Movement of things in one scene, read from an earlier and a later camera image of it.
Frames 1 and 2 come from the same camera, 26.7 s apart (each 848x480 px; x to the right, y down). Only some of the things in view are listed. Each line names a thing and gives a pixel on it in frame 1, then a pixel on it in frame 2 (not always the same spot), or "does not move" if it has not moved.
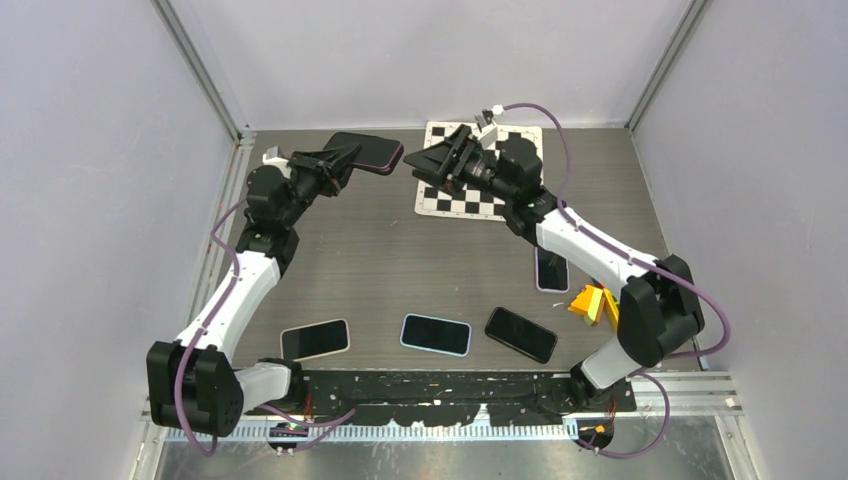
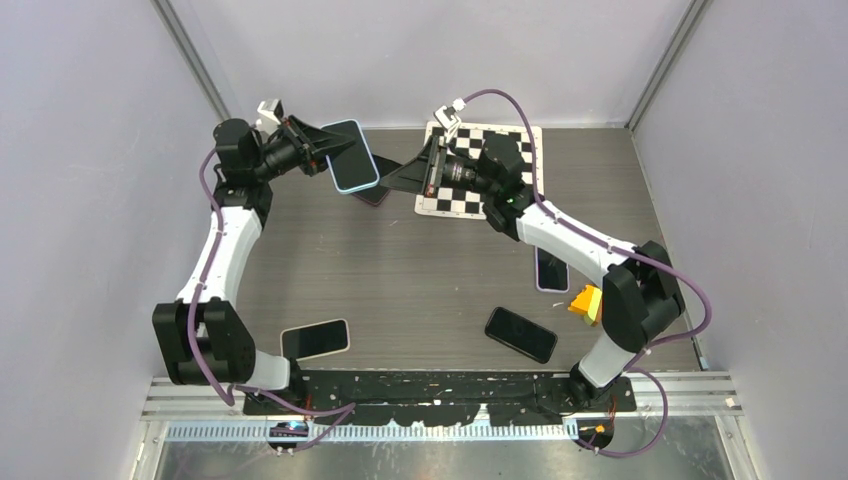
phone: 376,154 → 373,195
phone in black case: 521,334 does not move
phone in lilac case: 551,272 does not move
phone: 435,334 → 353,167
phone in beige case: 315,340 does not move
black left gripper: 337,161 → 311,144
